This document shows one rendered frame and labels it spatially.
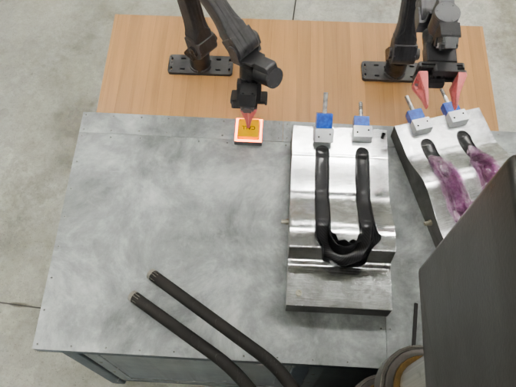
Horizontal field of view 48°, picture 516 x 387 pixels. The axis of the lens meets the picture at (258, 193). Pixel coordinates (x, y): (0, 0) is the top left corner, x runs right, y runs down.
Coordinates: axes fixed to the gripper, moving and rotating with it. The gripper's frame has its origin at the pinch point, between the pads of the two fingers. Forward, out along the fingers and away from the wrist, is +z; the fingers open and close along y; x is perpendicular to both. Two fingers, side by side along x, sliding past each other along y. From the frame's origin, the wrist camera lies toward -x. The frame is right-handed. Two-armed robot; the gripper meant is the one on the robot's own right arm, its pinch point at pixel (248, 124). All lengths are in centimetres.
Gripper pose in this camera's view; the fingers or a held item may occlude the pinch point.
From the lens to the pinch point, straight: 168.8
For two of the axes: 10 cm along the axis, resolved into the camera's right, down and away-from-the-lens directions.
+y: 10.0, 0.5, -0.2
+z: -0.3, 8.3, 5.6
